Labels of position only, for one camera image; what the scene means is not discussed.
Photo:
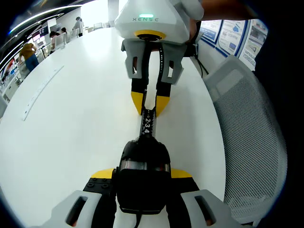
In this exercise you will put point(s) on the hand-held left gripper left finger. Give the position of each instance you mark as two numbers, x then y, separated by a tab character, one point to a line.
93	206

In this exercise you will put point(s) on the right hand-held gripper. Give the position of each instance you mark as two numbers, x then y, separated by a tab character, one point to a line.
152	21

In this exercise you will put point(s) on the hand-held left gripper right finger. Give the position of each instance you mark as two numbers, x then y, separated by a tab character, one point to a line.
190	204

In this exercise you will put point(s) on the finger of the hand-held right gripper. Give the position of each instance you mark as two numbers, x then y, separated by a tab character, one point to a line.
164	102
137	99

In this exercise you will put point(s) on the black tape measure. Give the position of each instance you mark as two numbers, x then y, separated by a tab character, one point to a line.
143	180

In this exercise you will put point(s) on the person's right forearm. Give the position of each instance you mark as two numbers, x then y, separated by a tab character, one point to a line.
225	9

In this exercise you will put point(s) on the white background chair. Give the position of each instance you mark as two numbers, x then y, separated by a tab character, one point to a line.
74	33

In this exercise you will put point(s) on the white mesh office chair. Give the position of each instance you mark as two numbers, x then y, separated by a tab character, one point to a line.
249	142

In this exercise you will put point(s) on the long white strip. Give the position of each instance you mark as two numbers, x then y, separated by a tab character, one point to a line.
41	93

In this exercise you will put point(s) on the person's body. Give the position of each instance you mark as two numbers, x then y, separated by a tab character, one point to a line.
282	95

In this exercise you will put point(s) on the blue framed wall poster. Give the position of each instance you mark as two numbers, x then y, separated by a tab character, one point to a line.
231	36
255	45
211	29

